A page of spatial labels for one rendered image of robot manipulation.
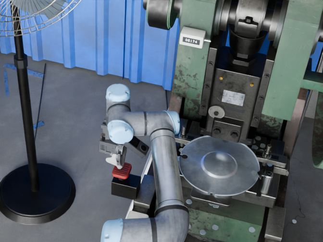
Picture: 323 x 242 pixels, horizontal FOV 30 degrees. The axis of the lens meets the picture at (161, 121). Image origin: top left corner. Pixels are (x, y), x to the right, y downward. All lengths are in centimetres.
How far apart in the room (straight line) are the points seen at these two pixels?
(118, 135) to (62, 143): 150
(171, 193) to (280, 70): 50
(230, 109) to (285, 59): 31
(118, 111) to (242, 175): 55
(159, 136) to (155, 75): 182
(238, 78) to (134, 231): 63
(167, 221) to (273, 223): 67
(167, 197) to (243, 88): 49
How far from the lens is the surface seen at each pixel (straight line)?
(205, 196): 206
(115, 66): 364
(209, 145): 223
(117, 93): 188
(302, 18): 175
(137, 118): 183
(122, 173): 214
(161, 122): 183
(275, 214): 225
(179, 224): 164
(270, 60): 185
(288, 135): 248
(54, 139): 332
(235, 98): 200
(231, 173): 214
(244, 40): 189
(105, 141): 203
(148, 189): 224
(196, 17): 179
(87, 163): 319
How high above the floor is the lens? 236
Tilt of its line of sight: 43 degrees down
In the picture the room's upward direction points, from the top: 5 degrees clockwise
